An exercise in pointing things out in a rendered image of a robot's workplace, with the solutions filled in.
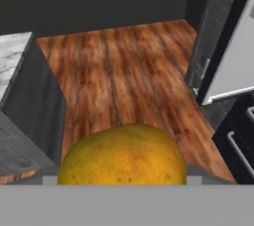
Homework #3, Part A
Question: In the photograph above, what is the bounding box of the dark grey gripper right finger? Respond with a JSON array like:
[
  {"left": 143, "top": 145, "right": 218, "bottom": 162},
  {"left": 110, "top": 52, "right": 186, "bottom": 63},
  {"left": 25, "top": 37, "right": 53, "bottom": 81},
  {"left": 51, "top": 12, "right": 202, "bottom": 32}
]
[{"left": 184, "top": 165, "right": 237, "bottom": 185}]

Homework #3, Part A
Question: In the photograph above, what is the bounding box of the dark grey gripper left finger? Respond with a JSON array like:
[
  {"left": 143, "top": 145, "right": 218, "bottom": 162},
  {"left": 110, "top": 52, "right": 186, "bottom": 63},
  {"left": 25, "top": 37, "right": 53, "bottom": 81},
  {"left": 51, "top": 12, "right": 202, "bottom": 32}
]
[{"left": 14, "top": 165, "right": 64, "bottom": 185}]

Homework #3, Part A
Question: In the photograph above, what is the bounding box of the orange fruit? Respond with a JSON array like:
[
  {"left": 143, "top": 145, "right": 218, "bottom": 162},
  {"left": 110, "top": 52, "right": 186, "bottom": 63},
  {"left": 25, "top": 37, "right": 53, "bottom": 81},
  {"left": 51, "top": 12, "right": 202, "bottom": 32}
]
[{"left": 57, "top": 123, "right": 189, "bottom": 185}]

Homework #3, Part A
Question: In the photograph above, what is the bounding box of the black fridge drawer front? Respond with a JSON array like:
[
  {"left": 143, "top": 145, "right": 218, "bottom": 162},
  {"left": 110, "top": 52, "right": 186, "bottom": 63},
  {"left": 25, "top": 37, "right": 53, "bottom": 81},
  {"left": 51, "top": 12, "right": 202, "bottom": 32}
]
[{"left": 211, "top": 92, "right": 254, "bottom": 185}]

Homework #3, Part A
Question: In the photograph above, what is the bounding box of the grey island cabinet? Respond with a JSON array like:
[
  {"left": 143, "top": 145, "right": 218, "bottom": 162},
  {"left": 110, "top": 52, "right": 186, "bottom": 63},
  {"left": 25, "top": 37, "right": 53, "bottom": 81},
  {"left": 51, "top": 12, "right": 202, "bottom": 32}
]
[{"left": 0, "top": 32, "right": 67, "bottom": 176}]

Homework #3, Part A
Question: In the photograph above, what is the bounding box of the grey tall cabinet run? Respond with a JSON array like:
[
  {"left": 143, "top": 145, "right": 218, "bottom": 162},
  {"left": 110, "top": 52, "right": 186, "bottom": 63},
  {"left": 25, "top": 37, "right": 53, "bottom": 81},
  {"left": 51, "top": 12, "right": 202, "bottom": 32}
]
[{"left": 184, "top": 0, "right": 246, "bottom": 96}]

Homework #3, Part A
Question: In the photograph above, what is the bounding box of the grey drawer handle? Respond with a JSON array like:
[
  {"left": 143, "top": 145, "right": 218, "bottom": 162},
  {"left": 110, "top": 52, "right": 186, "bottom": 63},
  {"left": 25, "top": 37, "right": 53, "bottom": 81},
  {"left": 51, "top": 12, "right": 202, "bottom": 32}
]
[
  {"left": 245, "top": 105, "right": 254, "bottom": 124},
  {"left": 226, "top": 130, "right": 254, "bottom": 178}
]

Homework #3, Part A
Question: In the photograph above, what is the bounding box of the grey cabinet handle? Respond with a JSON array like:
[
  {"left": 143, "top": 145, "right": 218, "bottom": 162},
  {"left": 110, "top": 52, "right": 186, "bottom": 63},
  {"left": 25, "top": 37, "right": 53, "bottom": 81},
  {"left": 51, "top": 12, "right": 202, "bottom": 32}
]
[{"left": 199, "top": 57, "right": 211, "bottom": 80}]

